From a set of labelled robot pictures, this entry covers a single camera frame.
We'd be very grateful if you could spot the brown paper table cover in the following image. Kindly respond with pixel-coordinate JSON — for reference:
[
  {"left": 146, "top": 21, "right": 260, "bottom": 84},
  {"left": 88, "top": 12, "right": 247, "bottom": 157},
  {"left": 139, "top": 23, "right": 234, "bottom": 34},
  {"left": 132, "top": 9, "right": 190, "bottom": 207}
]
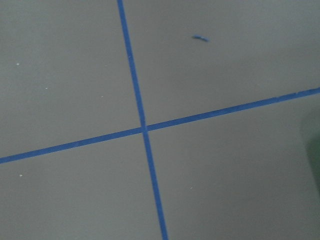
[{"left": 0, "top": 0, "right": 320, "bottom": 240}]

